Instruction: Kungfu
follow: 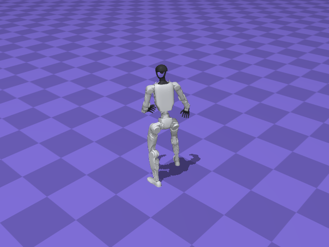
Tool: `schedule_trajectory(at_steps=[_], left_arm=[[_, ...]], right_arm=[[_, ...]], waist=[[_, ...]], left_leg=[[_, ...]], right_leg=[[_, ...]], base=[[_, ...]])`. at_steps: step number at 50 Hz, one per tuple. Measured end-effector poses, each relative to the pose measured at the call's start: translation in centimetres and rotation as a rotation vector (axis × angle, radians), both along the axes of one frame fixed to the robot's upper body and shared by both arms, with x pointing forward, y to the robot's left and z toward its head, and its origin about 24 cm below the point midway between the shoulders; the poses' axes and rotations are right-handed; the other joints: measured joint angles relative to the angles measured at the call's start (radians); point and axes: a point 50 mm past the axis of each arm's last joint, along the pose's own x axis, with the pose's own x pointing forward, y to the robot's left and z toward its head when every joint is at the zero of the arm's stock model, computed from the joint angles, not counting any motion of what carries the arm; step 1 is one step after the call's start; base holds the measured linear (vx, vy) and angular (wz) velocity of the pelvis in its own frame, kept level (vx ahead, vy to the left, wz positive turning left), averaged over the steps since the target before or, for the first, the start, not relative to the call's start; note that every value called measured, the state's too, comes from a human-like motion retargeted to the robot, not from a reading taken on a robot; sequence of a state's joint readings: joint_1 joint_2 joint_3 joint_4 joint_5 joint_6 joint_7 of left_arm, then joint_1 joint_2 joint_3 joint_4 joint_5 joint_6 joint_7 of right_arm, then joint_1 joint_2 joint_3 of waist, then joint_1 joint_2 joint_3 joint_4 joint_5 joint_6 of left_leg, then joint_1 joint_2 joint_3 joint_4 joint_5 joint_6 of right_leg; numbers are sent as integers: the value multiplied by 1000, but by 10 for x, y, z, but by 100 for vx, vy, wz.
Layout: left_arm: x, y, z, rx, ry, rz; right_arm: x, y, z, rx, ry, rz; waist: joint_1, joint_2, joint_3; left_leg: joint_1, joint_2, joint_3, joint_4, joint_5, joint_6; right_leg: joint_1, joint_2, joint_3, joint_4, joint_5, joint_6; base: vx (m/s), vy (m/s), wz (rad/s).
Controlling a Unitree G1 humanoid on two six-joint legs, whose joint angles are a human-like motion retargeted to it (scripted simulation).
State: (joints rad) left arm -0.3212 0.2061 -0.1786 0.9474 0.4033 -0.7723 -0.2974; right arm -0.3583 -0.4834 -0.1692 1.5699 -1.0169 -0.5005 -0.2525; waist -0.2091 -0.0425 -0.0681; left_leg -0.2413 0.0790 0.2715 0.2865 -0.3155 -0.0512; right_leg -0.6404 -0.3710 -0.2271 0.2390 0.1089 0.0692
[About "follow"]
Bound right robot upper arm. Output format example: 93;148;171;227
172;82;185;101

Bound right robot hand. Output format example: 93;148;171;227
180;108;190;118

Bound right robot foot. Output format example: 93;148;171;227
173;156;180;166

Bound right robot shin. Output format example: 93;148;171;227
172;137;179;160

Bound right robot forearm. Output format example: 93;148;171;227
181;95;190;111

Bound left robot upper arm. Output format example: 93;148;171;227
144;85;155;108

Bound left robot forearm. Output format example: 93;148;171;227
141;102;148;114

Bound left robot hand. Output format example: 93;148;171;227
147;104;156;113

